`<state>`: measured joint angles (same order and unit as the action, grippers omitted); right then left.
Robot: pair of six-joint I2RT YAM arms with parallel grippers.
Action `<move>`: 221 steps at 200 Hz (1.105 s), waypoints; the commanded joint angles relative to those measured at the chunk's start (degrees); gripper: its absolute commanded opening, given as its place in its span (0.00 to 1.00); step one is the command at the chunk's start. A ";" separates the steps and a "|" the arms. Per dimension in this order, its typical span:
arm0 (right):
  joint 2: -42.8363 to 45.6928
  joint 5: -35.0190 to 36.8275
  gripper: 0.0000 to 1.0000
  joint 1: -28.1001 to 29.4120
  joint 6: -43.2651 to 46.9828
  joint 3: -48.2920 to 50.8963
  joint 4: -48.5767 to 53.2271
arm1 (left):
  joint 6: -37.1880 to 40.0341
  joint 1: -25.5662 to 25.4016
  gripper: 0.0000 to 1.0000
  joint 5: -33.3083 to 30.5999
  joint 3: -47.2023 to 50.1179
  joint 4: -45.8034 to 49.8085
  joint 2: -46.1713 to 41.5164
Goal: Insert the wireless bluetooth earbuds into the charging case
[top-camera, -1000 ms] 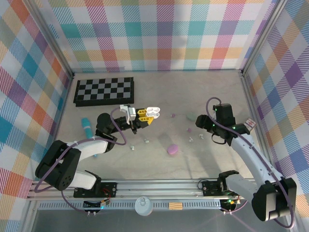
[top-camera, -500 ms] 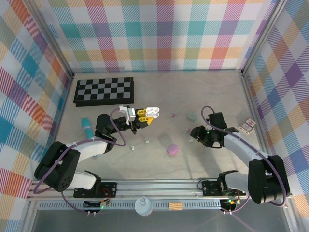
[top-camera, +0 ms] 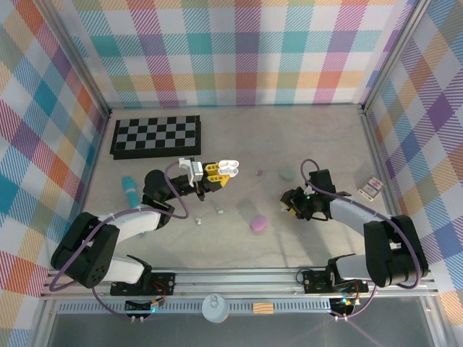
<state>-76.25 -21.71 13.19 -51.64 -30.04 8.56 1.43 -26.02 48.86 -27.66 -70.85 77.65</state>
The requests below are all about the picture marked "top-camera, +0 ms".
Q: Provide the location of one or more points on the mint green earbud case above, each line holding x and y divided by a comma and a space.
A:
286, 174

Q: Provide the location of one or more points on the small mint earbud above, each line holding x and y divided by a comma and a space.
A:
218, 210
198, 220

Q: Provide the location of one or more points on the purple earbud charging case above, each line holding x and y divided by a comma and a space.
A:
259, 223

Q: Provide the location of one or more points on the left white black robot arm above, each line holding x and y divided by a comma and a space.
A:
134, 220

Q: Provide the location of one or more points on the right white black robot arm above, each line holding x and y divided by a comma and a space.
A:
347, 211

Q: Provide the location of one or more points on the teal cylinder tube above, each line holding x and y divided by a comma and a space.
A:
130, 191

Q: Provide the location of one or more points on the black grey chessboard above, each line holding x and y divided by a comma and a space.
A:
155, 137

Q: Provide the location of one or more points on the playing card box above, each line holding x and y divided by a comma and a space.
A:
370, 188

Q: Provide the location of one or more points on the small wooden block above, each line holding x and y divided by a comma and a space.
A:
263, 308

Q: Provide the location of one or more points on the right small circuit board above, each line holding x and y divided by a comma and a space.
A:
343, 305

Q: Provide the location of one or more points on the small circuit board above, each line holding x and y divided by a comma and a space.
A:
144, 306
343, 305

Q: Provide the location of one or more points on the perforated metal strip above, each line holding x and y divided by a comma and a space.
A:
238, 307

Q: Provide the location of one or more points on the left small circuit board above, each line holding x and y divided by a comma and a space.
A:
144, 306

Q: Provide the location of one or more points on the grey metal panel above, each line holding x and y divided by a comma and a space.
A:
253, 332

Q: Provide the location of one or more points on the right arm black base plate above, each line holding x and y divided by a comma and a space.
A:
314, 282

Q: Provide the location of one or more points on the right aluminium side rail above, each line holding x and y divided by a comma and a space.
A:
376, 148

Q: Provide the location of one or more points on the aluminium mounting rail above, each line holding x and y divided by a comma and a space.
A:
235, 282

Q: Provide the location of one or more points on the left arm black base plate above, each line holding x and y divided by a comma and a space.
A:
162, 282

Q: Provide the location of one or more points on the left aluminium frame post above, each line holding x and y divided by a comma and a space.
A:
81, 59

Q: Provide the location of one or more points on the aluminium frame post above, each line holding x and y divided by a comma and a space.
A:
394, 54
81, 59

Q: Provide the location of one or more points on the right aluminium frame post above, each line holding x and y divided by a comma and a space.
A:
394, 54

